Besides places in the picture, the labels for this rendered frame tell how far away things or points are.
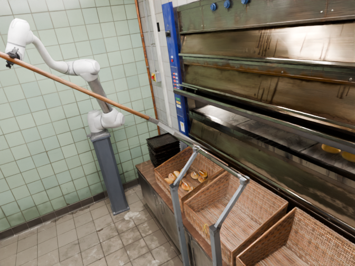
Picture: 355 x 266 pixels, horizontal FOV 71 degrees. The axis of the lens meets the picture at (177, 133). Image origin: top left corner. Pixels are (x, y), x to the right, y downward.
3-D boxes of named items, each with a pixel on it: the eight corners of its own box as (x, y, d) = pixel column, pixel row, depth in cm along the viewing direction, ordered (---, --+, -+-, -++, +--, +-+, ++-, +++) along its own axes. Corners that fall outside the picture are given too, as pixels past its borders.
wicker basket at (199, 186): (196, 165, 263) (194, 142, 252) (231, 191, 216) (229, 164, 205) (155, 182, 244) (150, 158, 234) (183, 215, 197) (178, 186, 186)
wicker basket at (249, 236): (232, 193, 213) (231, 165, 202) (288, 234, 167) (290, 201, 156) (184, 218, 194) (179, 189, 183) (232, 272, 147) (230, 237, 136)
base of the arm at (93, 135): (86, 135, 270) (84, 130, 268) (106, 129, 277) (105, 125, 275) (87, 140, 254) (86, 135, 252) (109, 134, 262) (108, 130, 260)
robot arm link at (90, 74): (110, 121, 269) (128, 120, 264) (104, 131, 258) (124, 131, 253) (76, 56, 217) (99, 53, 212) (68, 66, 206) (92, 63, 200)
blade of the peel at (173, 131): (173, 135, 170) (174, 131, 170) (143, 116, 215) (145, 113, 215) (209, 150, 190) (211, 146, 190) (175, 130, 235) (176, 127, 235)
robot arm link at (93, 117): (95, 126, 273) (89, 108, 265) (110, 126, 269) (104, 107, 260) (87, 133, 259) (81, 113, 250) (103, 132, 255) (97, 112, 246)
